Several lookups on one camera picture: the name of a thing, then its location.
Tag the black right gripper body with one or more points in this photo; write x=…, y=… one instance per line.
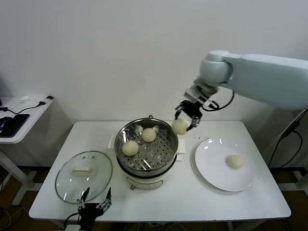
x=191, y=109

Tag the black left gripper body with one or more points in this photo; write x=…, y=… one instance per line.
x=90, y=211

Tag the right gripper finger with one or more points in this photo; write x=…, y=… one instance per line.
x=195, y=122
x=179, y=111

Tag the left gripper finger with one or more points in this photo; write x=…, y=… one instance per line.
x=80, y=202
x=106, y=205

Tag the white steamed baozi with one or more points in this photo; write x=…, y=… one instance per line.
x=235, y=161
x=148, y=134
x=180, y=127
x=130, y=148

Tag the glass pot lid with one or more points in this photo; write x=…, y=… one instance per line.
x=84, y=169

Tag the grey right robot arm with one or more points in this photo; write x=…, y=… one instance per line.
x=264, y=77

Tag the stainless steamer basket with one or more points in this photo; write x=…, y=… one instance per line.
x=154, y=158

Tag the dark crumb specks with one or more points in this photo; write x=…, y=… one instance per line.
x=201, y=137

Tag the white round plate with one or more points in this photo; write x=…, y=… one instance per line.
x=211, y=163

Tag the black power brick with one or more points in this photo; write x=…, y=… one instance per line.
x=288, y=131

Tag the black smartphone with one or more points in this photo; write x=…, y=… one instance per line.
x=16, y=124

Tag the black silver plug adapter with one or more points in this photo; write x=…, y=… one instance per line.
x=49, y=97

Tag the blue computer mouse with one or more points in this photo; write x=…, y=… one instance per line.
x=3, y=122

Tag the small white adapter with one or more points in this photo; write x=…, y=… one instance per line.
x=24, y=99

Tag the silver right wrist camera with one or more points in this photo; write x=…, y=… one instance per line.
x=192, y=92

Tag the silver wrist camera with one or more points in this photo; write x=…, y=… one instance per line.
x=72, y=228
x=192, y=92

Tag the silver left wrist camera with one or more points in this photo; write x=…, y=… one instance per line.
x=72, y=228

